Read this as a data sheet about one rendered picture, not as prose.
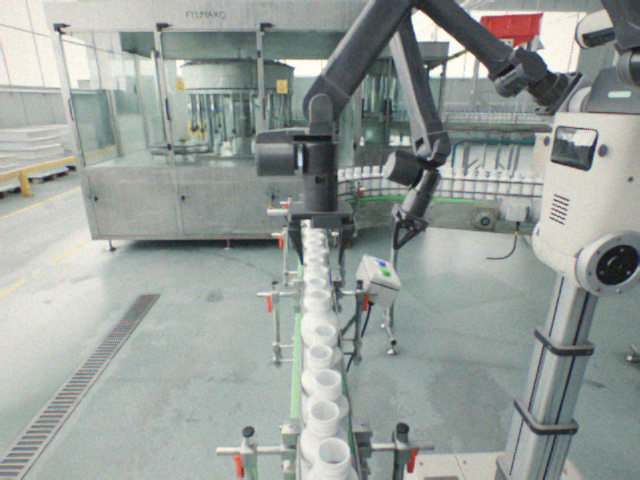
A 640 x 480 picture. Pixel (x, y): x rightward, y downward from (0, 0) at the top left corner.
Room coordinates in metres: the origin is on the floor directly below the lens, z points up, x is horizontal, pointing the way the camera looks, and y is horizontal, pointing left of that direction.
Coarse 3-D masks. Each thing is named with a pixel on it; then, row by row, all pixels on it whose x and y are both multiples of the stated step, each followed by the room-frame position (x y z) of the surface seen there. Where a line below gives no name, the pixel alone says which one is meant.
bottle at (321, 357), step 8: (312, 352) 0.50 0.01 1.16; (320, 352) 0.51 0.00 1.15; (328, 352) 0.50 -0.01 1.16; (312, 360) 0.48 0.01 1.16; (320, 360) 0.47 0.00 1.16; (328, 360) 0.48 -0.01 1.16; (312, 368) 0.48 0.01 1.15; (320, 368) 0.47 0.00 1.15; (328, 368) 0.48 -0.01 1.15; (304, 376) 0.49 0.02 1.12; (312, 376) 0.48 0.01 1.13; (304, 384) 0.48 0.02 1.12; (312, 384) 0.47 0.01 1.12; (304, 392) 0.48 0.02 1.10; (312, 392) 0.46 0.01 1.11; (304, 400) 0.48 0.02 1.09; (304, 408) 0.48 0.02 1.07; (304, 416) 0.48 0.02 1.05; (304, 424) 0.48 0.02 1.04
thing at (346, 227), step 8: (312, 216) 0.58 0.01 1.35; (320, 216) 0.58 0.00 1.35; (328, 216) 0.58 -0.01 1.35; (336, 216) 0.58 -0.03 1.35; (312, 224) 0.58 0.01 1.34; (320, 224) 0.58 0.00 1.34; (328, 224) 0.58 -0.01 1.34; (336, 224) 0.58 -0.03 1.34; (344, 224) 0.59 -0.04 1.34; (352, 224) 0.59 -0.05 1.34; (344, 232) 0.58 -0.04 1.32; (352, 232) 0.58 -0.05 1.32; (344, 240) 0.59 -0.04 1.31; (344, 248) 0.59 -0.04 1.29
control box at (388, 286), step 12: (360, 264) 0.99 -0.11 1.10; (372, 264) 0.93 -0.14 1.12; (360, 276) 0.94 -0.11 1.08; (372, 276) 0.86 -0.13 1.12; (384, 276) 0.87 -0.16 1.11; (396, 276) 0.90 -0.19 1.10; (372, 288) 0.85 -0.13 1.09; (384, 288) 0.86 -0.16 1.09; (396, 288) 0.86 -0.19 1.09; (372, 300) 0.85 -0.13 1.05; (384, 300) 0.86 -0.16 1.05; (348, 324) 0.92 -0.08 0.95
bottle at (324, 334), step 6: (324, 324) 0.57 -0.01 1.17; (318, 330) 0.56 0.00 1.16; (324, 330) 0.56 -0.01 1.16; (330, 330) 0.56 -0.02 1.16; (318, 336) 0.53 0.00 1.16; (324, 336) 0.53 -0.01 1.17; (330, 336) 0.53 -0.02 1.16; (318, 342) 0.53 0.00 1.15; (324, 342) 0.53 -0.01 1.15; (330, 342) 0.53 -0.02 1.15; (336, 348) 0.55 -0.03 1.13; (306, 354) 0.55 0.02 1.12; (336, 354) 0.54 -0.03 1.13; (342, 354) 0.55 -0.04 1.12; (306, 360) 0.55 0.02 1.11; (336, 360) 0.53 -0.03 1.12; (306, 366) 0.55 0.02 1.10; (336, 366) 0.53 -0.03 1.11
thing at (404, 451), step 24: (336, 240) 1.75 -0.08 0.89; (288, 264) 1.29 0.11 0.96; (288, 288) 1.29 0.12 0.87; (336, 288) 0.85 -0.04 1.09; (360, 288) 0.85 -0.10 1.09; (360, 312) 0.85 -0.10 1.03; (360, 336) 0.85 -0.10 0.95; (288, 360) 0.83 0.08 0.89; (360, 360) 0.85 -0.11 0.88; (288, 432) 0.39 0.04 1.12; (360, 432) 0.39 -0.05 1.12; (240, 456) 0.39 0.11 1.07; (288, 456) 0.39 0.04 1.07; (360, 456) 0.39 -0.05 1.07; (408, 456) 0.39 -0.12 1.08
